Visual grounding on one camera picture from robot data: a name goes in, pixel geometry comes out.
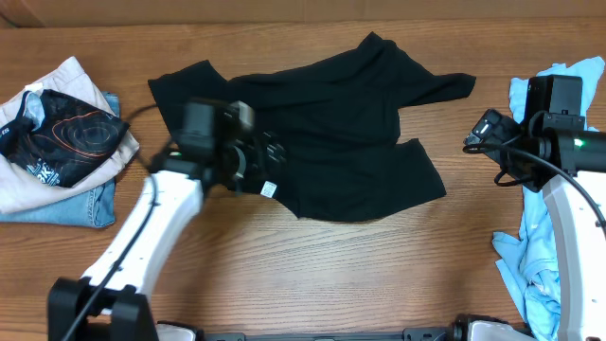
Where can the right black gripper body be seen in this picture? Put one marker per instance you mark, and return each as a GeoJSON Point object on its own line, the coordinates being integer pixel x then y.
{"type": "Point", "coordinates": [518, 167]}

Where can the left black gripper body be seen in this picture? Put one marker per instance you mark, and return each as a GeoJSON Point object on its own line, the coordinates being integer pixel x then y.
{"type": "Point", "coordinates": [244, 159]}

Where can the black t-shirt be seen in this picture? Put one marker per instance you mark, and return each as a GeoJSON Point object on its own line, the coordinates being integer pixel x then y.
{"type": "Point", "coordinates": [338, 121]}

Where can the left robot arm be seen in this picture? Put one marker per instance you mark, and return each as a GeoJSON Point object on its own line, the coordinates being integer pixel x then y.
{"type": "Point", "coordinates": [216, 145]}

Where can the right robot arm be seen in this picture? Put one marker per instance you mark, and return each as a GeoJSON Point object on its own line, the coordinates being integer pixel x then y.
{"type": "Point", "coordinates": [550, 151]}

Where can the light blue t-shirt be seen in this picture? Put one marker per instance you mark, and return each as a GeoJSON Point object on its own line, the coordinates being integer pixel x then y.
{"type": "Point", "coordinates": [529, 264]}

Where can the blue denim jeans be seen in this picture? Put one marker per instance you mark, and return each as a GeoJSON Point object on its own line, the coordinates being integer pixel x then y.
{"type": "Point", "coordinates": [93, 208]}

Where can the black patterned folded shirt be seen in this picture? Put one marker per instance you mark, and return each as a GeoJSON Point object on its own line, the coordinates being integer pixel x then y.
{"type": "Point", "coordinates": [60, 139]}

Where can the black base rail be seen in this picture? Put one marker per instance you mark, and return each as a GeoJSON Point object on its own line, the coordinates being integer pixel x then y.
{"type": "Point", "coordinates": [476, 330]}

